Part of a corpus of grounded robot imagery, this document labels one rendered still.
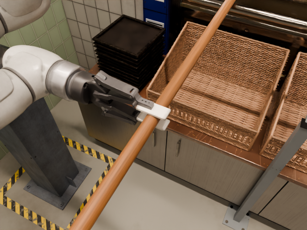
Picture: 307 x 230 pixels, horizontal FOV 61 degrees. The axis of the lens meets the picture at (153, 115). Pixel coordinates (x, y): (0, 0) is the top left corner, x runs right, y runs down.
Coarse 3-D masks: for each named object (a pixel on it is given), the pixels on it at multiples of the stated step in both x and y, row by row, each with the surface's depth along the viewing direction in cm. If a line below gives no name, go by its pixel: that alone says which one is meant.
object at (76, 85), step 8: (80, 72) 60; (88, 72) 62; (72, 80) 59; (80, 80) 59; (88, 80) 59; (72, 88) 59; (80, 88) 58; (88, 88) 60; (96, 88) 58; (104, 88) 58; (72, 96) 60; (80, 96) 59; (88, 96) 62
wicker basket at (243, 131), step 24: (192, 24) 143; (216, 48) 144; (240, 48) 138; (264, 48) 132; (168, 72) 145; (192, 72) 156; (216, 72) 151; (240, 72) 144; (264, 72) 138; (192, 96) 144; (216, 96) 144; (240, 96) 144; (264, 96) 143; (192, 120) 127; (216, 120) 118; (240, 120) 133; (264, 120) 114; (240, 144) 122
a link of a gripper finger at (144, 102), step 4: (132, 92) 54; (136, 92) 55; (136, 96) 55; (140, 96) 56; (136, 100) 55; (140, 100) 55; (144, 100) 55; (148, 100) 55; (140, 104) 55; (144, 104) 55; (148, 104) 55; (152, 104) 55; (148, 108) 55; (152, 108) 55
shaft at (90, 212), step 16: (224, 16) 82; (208, 32) 74; (192, 48) 71; (192, 64) 67; (176, 80) 62; (160, 96) 59; (144, 128) 53; (128, 144) 51; (128, 160) 49; (112, 176) 46; (96, 192) 45; (112, 192) 46; (96, 208) 43; (80, 224) 41
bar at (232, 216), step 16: (192, 0) 97; (208, 0) 94; (224, 0) 93; (256, 16) 90; (272, 16) 88; (288, 16) 86; (304, 128) 85; (288, 144) 94; (288, 160) 99; (272, 176) 111; (256, 192) 125; (240, 208) 146; (224, 224) 157; (240, 224) 157
